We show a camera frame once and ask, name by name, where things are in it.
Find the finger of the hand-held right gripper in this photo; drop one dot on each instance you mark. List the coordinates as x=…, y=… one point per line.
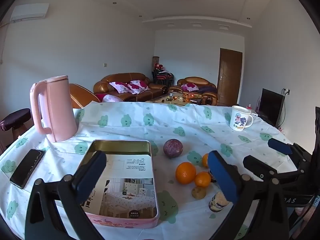
x=280, y=146
x=257, y=166

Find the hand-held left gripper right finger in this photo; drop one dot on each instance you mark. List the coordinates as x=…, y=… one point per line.
x=222, y=177

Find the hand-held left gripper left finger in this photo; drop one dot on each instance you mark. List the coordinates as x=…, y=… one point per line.
x=91, y=175

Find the small orange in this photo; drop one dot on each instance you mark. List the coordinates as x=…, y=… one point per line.
x=205, y=160
x=203, y=179

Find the small brown fruit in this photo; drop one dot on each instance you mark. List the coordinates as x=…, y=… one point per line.
x=198, y=193

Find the large orange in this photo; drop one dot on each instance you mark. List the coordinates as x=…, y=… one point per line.
x=185, y=173

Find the pink metal tin box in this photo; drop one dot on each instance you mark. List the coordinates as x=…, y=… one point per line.
x=120, y=221

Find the purple passion fruit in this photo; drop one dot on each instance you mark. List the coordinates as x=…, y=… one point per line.
x=173, y=148

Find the person's right hand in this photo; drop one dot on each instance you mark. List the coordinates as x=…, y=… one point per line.
x=303, y=217

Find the printed paper leaflet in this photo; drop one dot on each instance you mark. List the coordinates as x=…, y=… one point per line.
x=130, y=180

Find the black television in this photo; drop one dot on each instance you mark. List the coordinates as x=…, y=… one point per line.
x=270, y=106

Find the white printed mug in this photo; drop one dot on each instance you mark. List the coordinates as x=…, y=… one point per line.
x=238, y=118

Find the black smartphone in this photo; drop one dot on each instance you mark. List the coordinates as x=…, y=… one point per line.
x=27, y=168

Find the white green-print tablecloth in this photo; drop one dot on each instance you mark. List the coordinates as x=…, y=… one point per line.
x=140, y=127

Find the pink kettle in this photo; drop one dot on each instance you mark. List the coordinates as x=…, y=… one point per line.
x=58, y=110

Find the pink cushion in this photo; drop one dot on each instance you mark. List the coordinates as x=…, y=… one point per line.
x=111, y=98

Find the brown leather armchair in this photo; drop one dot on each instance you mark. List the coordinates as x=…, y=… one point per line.
x=80, y=95
x=195, y=80

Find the brown wooden door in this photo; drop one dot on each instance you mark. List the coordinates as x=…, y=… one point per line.
x=229, y=77

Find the purple blanket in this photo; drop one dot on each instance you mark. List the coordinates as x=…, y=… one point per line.
x=207, y=90

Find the cluttered coffee table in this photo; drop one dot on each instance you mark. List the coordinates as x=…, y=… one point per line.
x=175, y=98

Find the white magenta floral pillow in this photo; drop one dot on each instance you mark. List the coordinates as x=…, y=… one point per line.
x=139, y=87
x=189, y=87
x=120, y=87

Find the stool with purple cushion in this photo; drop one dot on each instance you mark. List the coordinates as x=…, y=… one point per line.
x=15, y=120

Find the brown leather sofa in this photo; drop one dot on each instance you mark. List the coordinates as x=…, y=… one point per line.
x=125, y=77

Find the stack of dark chairs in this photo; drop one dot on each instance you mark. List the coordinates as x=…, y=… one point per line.
x=162, y=78

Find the tall brown vase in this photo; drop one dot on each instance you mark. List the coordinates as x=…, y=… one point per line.
x=155, y=61

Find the white air conditioner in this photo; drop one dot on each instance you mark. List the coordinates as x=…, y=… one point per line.
x=30, y=12

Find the wall power outlet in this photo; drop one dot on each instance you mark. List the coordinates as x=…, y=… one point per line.
x=287, y=91

